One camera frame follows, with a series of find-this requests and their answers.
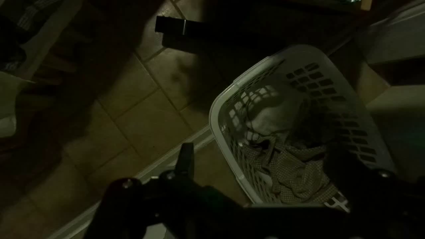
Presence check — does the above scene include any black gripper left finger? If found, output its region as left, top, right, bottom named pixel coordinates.
left=174, top=143, right=197, bottom=180

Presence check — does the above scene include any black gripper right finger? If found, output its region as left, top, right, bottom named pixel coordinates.
left=324, top=145, right=356, bottom=184

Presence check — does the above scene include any grey clothes pile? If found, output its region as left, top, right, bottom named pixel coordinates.
left=240, top=95, right=351, bottom=206

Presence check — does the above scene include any white plastic laundry basket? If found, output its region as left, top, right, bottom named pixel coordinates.
left=207, top=44, right=399, bottom=210

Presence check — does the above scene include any black stand foot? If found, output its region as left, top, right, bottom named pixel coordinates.
left=154, top=15, right=213, bottom=48

